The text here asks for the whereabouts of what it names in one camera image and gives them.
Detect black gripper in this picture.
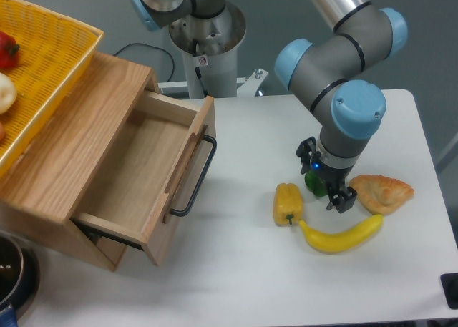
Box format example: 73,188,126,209
296,137,357,213

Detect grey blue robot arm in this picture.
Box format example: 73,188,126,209
130,0,408,213

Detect yellow banana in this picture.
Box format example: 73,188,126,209
298,215,384,254

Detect green bell pepper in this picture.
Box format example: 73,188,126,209
304,171,327,198

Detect yellow bell pepper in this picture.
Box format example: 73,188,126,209
273,183,303,226

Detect golden brown pastry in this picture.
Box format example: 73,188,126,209
350,175,414,215

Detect black table corner fixture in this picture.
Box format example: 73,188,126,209
440,273,458,310

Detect open wooden drawer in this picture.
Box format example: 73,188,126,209
72,92,216,265

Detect wooden cabinet box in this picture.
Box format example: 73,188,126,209
1,53,155,270

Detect yellow plastic basket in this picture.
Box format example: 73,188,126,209
1,0,104,173

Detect dark metal pot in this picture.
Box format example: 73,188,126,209
1,234,40,326

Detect white onion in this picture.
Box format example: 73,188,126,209
0,73,17,114

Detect red bell pepper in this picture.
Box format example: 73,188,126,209
0,31,20,69

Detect black drawer handle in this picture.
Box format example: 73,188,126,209
170,134,218,218

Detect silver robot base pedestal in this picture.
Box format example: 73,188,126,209
169,2,268,99

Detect black cable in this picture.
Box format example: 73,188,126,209
112,42,175,83

